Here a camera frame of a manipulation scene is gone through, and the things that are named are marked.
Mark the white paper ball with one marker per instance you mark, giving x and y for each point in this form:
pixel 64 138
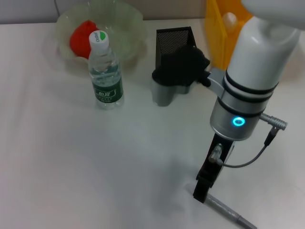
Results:
pixel 230 20

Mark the black mesh pen holder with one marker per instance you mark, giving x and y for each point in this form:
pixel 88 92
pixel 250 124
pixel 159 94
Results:
pixel 172 40

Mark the pale green glass fruit plate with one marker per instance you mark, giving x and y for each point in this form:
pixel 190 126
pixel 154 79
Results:
pixel 126 33

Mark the orange fruit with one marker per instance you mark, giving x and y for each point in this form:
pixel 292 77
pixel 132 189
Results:
pixel 79 45

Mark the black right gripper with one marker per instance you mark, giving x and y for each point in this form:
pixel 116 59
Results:
pixel 215 157

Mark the grey marker pen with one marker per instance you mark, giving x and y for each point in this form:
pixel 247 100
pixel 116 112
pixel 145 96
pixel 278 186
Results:
pixel 226 211

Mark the clear green-label water bottle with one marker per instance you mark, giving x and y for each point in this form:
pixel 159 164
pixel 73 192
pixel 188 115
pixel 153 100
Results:
pixel 106 83

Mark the yellow plastic bin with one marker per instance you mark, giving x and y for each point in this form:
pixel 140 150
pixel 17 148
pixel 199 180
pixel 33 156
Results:
pixel 216 43

